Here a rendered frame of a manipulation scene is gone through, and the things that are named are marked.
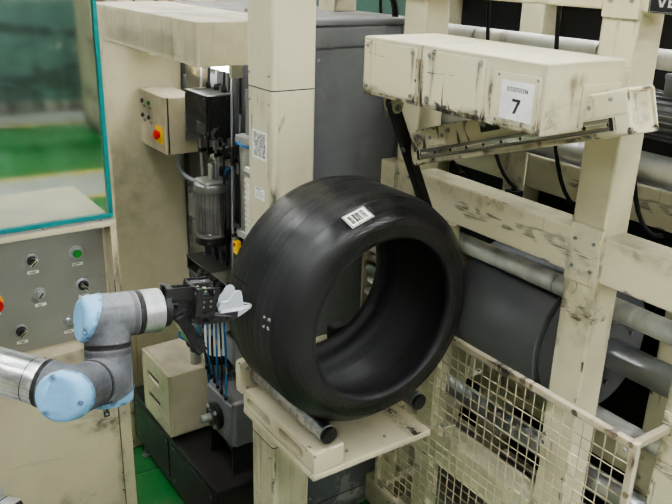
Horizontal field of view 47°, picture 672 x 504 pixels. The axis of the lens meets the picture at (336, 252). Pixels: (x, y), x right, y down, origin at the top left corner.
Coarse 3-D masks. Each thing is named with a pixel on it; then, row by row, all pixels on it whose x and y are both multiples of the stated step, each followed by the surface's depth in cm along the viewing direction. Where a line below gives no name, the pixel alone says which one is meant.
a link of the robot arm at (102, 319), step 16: (80, 304) 148; (96, 304) 147; (112, 304) 149; (128, 304) 150; (144, 304) 152; (80, 320) 148; (96, 320) 146; (112, 320) 148; (128, 320) 150; (144, 320) 152; (80, 336) 147; (96, 336) 147; (112, 336) 148; (128, 336) 151
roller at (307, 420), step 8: (256, 376) 206; (264, 384) 203; (272, 392) 200; (280, 400) 197; (288, 408) 194; (296, 408) 191; (296, 416) 191; (304, 416) 188; (312, 416) 187; (304, 424) 188; (312, 424) 185; (320, 424) 184; (328, 424) 184; (312, 432) 185; (320, 432) 182; (328, 432) 182; (336, 432) 184; (320, 440) 183; (328, 440) 183
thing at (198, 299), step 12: (204, 276) 166; (168, 288) 156; (180, 288) 157; (192, 288) 159; (204, 288) 161; (216, 288) 160; (168, 300) 156; (180, 300) 159; (192, 300) 160; (204, 300) 161; (216, 300) 162; (168, 312) 155; (180, 312) 159; (192, 312) 160; (204, 312) 161; (168, 324) 157
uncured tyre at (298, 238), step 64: (320, 192) 178; (384, 192) 175; (256, 256) 174; (320, 256) 164; (384, 256) 210; (448, 256) 184; (256, 320) 171; (384, 320) 215; (448, 320) 191; (320, 384) 173; (384, 384) 201
